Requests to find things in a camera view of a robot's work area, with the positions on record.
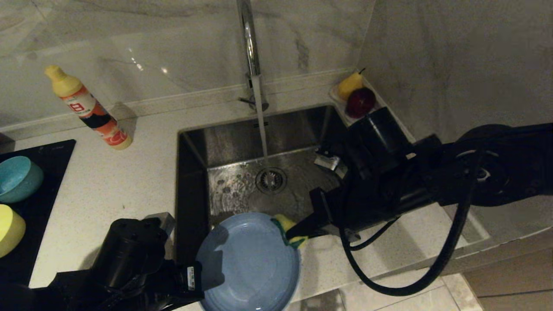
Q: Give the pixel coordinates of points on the yellow bowl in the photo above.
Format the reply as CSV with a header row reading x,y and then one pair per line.
x,y
11,231

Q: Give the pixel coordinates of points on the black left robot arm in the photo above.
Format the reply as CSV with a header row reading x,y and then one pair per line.
x,y
121,255

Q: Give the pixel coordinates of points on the orange label dish soap bottle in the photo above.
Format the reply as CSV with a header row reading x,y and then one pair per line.
x,y
93,112

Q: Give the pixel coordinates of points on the chrome faucet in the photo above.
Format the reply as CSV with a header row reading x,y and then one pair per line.
x,y
250,43

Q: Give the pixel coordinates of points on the round metal drain strainer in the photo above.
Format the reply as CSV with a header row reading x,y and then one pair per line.
x,y
276,183

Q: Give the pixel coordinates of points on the grey blue plate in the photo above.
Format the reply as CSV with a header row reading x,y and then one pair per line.
x,y
259,268

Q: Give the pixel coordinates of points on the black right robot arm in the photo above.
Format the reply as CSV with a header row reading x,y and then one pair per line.
x,y
380,134

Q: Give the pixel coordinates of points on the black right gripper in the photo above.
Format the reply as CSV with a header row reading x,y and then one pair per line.
x,y
358,207

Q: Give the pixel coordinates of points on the black glass cooktop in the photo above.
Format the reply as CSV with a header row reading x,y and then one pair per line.
x,y
43,207

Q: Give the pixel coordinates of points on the teal bowl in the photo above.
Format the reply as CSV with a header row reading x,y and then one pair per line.
x,y
17,179

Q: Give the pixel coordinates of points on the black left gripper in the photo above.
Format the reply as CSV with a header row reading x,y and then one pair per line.
x,y
173,285

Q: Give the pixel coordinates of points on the running water stream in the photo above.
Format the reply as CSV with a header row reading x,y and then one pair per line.
x,y
260,125

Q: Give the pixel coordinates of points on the small white dish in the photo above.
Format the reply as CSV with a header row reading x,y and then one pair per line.
x,y
335,93

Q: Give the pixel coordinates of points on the yellow green sponge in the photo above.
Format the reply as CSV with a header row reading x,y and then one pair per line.
x,y
283,221

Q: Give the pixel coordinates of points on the dark red apple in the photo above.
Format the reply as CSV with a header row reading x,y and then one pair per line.
x,y
360,101

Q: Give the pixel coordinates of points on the stainless steel sink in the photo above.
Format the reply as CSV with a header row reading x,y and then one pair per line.
x,y
233,138

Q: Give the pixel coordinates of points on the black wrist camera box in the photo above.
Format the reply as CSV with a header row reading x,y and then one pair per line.
x,y
166,224
330,162

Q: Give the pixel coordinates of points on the yellow pear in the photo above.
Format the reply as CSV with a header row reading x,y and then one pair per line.
x,y
349,84

